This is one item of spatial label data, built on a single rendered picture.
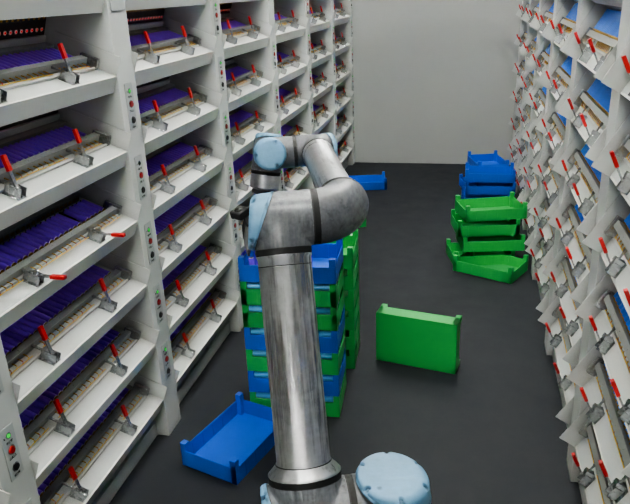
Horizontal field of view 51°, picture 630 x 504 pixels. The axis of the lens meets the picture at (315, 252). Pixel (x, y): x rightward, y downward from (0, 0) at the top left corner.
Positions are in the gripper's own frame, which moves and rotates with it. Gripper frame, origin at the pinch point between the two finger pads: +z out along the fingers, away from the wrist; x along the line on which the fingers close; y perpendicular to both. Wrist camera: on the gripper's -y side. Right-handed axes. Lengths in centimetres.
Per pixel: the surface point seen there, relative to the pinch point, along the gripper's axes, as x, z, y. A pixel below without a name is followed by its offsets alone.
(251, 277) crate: -2.1, 7.0, -1.3
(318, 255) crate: -7.8, 0.5, 23.7
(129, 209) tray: 15.4, -11.4, -35.2
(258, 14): 80, -88, 74
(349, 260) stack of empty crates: -10.4, 2.6, 38.5
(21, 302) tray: -9, 4, -79
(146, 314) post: 15.2, 20.1, -26.3
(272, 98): 76, -53, 85
